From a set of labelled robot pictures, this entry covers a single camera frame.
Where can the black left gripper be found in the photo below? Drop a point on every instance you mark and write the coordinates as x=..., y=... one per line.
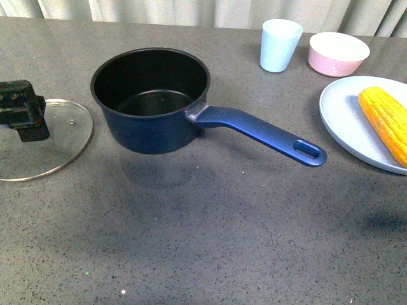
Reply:
x=24, y=111

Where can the glass lid blue knob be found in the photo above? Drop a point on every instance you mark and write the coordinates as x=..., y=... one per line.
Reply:
x=71, y=129

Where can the yellow corn cob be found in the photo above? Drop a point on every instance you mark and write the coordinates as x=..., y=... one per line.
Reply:
x=387, y=116

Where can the dark blue saucepan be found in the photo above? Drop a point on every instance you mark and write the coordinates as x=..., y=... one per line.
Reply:
x=154, y=102

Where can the light blue cup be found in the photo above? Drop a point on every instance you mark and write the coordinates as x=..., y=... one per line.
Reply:
x=279, y=40

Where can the pink bowl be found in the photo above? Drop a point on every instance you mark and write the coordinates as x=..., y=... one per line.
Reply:
x=335, y=54

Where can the light blue plate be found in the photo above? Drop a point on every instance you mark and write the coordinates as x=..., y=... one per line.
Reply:
x=345, y=121

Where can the white curtain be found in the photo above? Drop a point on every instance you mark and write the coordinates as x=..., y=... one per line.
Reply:
x=358, y=18

